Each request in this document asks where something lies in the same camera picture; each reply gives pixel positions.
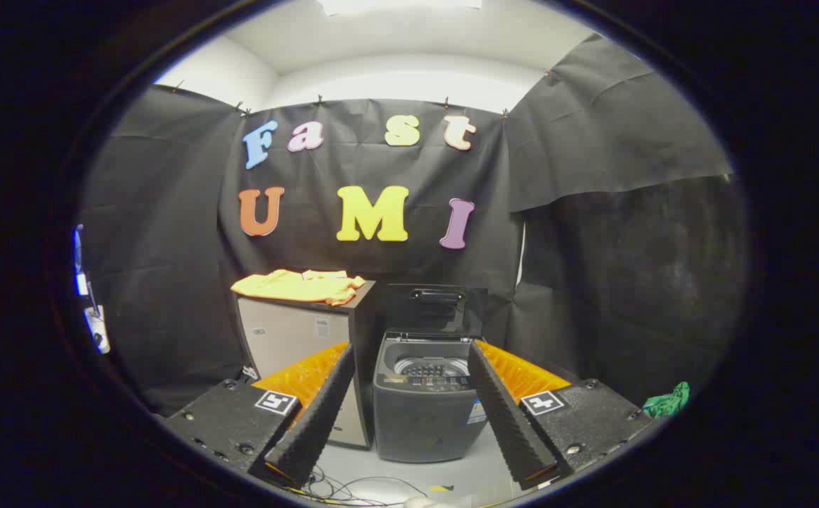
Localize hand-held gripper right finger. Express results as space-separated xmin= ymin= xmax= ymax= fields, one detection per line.
xmin=467 ymin=339 xmax=655 ymax=492

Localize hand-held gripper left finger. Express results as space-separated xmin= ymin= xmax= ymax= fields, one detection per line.
xmin=162 ymin=341 xmax=356 ymax=489

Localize dark grey washing machine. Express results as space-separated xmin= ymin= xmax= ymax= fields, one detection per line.
xmin=372 ymin=330 xmax=489 ymax=464

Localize orange polo shirt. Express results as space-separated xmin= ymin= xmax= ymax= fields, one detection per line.
xmin=231 ymin=269 xmax=366 ymax=307

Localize grey cabinet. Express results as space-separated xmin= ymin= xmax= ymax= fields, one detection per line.
xmin=234 ymin=280 xmax=377 ymax=450

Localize green cloth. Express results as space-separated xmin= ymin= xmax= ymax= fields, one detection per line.
xmin=642 ymin=382 xmax=691 ymax=418

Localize white and blue equipment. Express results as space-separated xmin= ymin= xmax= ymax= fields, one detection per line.
xmin=73 ymin=224 xmax=111 ymax=355

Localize ceiling light panel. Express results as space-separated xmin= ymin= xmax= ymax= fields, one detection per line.
xmin=317 ymin=0 xmax=484 ymax=16

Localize floor cables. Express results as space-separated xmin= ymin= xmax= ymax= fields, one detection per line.
xmin=296 ymin=462 xmax=431 ymax=506

